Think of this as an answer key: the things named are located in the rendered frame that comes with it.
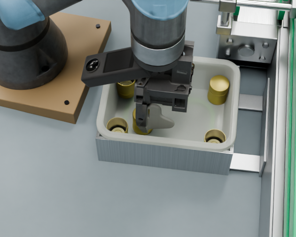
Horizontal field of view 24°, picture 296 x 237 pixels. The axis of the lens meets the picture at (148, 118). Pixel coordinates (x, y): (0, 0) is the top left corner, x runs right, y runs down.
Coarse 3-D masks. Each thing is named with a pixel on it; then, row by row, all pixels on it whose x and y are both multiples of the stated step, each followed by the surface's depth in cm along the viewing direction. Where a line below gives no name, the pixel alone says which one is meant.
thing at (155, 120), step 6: (150, 108) 106; (156, 108) 106; (150, 114) 107; (156, 114) 107; (150, 120) 108; (156, 120) 108; (162, 120) 108; (168, 120) 108; (138, 126) 109; (150, 126) 110; (156, 126) 110; (162, 126) 109; (168, 126) 109; (144, 132) 112
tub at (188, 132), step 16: (208, 64) 115; (224, 64) 115; (192, 80) 119; (208, 80) 119; (112, 96) 115; (192, 96) 120; (112, 112) 116; (128, 112) 118; (176, 112) 118; (192, 112) 118; (208, 112) 118; (224, 112) 118; (128, 128) 117; (176, 128) 117; (192, 128) 117; (208, 128) 117; (224, 128) 115; (160, 144) 108; (176, 144) 107; (192, 144) 107; (208, 144) 107; (224, 144) 107
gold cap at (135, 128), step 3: (135, 108) 114; (135, 111) 113; (132, 114) 113; (132, 117) 114; (135, 120) 113; (132, 123) 117; (135, 123) 114; (132, 126) 116; (135, 126) 115; (135, 129) 115; (138, 129) 115; (150, 129) 116; (135, 132) 116; (138, 132) 116; (141, 132) 115; (150, 132) 116
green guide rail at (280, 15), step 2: (278, 0) 115; (280, 0) 113; (282, 0) 112; (284, 0) 110; (286, 0) 110; (280, 2) 113; (282, 2) 112; (284, 2) 111; (278, 10) 114; (280, 10) 112; (278, 12) 113; (280, 12) 112; (282, 12) 112; (284, 12) 112; (278, 14) 113; (280, 14) 113; (282, 14) 113; (284, 14) 113; (278, 16) 113; (280, 16) 113; (282, 16) 113; (278, 18) 114; (280, 18) 114; (282, 18) 113
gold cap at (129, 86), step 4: (128, 80) 119; (132, 80) 120; (120, 84) 116; (124, 84) 119; (128, 84) 119; (132, 84) 116; (120, 88) 117; (124, 88) 117; (128, 88) 117; (132, 88) 118; (120, 92) 118; (124, 92) 118; (128, 92) 118; (132, 92) 119; (120, 96) 120; (124, 96) 119; (128, 96) 119; (132, 96) 120
